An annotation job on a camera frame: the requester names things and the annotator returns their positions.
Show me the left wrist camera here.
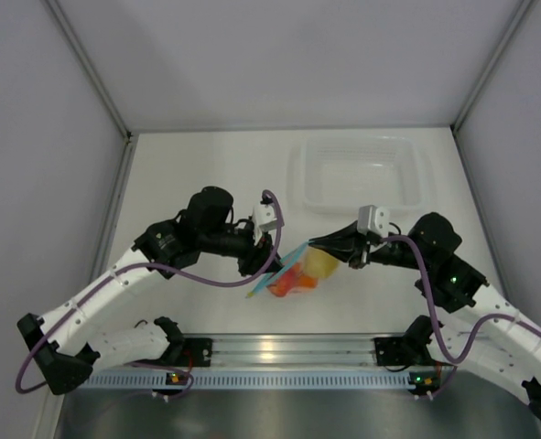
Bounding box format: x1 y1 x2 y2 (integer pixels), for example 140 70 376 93
252 203 283 233

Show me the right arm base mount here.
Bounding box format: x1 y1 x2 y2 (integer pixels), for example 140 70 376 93
373 337 413 368

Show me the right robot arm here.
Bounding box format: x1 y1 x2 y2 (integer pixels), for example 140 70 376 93
309 206 541 422

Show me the aluminium mounting rail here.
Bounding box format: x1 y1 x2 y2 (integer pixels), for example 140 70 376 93
86 332 436 372

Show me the clear zip top bag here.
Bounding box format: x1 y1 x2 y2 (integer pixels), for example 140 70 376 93
245 241 340 298

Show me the slotted cable duct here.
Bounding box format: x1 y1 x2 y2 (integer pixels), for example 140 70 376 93
81 369 438 391

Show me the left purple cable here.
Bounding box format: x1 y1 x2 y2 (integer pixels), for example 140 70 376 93
16 188 286 394

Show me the yellow fake fruit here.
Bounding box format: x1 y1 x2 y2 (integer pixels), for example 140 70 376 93
302 247 340 280

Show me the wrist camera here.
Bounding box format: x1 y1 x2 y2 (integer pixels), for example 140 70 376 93
252 203 283 233
356 205 390 238

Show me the clear plastic basket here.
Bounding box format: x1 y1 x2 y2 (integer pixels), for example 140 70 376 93
298 134 430 218

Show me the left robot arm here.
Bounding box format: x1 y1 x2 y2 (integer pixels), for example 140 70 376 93
15 187 284 395

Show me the orange fake fruit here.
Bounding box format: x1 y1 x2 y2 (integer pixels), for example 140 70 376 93
296 274 319 293

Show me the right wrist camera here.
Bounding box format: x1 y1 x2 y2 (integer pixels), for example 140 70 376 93
356 205 390 238

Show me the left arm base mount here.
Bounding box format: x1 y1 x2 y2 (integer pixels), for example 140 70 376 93
173 337 213 369

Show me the red fake apple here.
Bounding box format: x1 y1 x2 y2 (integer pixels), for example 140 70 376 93
266 264 300 297

